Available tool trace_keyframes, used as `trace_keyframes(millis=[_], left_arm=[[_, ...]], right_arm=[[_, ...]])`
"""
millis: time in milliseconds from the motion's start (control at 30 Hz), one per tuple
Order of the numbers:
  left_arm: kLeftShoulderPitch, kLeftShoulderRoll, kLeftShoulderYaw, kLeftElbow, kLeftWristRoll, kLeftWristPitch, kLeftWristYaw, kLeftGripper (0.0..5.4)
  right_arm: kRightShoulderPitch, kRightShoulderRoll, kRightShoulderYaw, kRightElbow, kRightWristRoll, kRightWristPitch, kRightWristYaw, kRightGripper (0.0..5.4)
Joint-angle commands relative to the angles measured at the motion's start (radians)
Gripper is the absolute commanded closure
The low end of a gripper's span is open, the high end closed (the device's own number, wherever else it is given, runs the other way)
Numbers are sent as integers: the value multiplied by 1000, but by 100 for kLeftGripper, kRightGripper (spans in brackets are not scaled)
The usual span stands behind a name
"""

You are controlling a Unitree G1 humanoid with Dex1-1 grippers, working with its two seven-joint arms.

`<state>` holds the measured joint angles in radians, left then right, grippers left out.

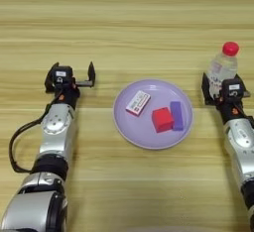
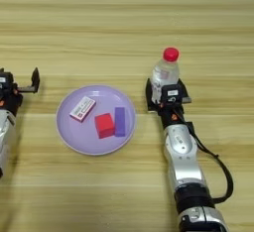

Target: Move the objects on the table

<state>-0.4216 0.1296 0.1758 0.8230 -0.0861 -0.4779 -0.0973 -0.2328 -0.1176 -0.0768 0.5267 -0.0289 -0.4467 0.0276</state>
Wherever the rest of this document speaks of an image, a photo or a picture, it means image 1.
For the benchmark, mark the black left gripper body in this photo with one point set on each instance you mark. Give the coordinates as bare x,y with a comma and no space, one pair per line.
67,93

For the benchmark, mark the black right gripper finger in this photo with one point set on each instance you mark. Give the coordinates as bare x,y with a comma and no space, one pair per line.
206,93
240,78

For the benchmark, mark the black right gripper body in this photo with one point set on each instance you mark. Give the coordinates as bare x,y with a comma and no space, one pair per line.
231,108

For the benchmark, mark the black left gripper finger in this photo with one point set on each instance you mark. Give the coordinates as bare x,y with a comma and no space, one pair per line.
49,80
91,75

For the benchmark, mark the clear bottle red cap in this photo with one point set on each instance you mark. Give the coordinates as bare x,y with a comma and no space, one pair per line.
225,65

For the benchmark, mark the purple rectangular block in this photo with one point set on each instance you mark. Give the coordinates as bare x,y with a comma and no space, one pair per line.
177,115

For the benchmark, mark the red cube block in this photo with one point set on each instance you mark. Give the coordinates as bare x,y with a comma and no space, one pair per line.
162,120

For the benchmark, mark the white red eraser box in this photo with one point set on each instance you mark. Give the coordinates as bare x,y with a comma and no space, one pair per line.
138,103

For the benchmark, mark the lilac round plate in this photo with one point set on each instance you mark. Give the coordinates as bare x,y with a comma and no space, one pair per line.
142,130

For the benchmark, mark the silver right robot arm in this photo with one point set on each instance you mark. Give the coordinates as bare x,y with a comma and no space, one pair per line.
239,140

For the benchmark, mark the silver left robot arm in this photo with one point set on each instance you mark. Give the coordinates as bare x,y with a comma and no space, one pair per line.
56,130

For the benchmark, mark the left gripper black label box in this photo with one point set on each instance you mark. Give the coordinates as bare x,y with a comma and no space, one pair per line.
63,74

